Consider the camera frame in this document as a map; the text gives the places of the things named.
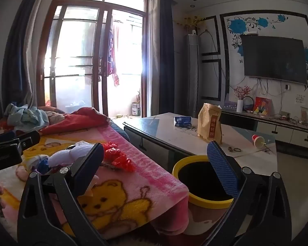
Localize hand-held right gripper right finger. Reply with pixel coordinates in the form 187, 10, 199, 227
203, 141, 292, 246

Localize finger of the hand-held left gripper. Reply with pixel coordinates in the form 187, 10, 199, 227
15, 130, 41, 149
0, 132, 16, 145

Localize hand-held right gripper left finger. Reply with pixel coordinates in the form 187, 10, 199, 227
17, 143, 108, 246

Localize yellow rimmed waste bin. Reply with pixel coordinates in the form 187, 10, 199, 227
172, 155, 243, 236

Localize light blue cloth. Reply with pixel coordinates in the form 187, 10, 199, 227
4, 103, 50, 132

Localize white plastic bag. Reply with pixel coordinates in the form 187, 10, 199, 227
47, 143, 95, 168

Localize red plastic bag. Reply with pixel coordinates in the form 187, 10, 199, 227
103, 142, 136, 172

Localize blue white wrapper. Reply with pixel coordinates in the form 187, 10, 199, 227
32, 155, 53, 176

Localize red quilt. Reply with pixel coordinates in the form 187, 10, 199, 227
0, 107, 111, 136

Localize red paper cup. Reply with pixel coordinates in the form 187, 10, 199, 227
252, 134, 265, 148

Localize brown paper bag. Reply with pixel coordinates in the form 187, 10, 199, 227
197, 103, 223, 144

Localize pink yellow printed blanket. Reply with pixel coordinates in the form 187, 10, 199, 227
0, 123, 193, 239

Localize white television cabinet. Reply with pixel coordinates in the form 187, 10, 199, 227
221, 109, 308, 159

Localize blue tissue pack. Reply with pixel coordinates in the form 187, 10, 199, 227
174, 116, 192, 128

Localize marble top coffee table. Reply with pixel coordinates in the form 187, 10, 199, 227
123, 112, 278, 177

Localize white vase with red flowers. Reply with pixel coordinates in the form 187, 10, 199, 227
233, 86, 252, 113

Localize round black framed ornament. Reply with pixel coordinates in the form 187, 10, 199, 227
242, 96, 256, 113

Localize dark blue grey curtain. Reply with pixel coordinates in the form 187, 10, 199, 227
1, 0, 57, 108
150, 0, 175, 118

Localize grey standing air conditioner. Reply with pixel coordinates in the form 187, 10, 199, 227
183, 34, 202, 118

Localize brown framed glass door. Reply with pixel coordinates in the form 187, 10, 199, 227
37, 0, 151, 118

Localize hanging red clothes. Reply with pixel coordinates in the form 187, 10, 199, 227
104, 18, 121, 88

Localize black flat screen television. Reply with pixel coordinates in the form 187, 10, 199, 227
240, 34, 308, 85

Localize yellow artificial flowers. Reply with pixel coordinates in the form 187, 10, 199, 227
177, 15, 206, 35

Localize red picture frame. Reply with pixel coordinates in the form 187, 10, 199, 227
254, 97, 272, 116

